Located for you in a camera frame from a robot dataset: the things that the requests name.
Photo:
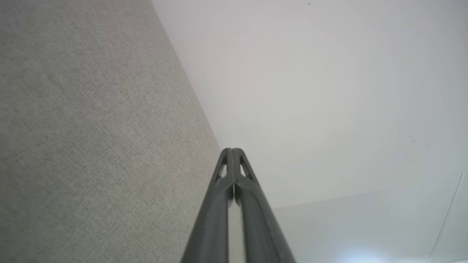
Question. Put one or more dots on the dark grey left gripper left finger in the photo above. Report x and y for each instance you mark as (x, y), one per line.
(212, 226)

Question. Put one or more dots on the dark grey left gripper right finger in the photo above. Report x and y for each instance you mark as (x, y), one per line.
(261, 233)

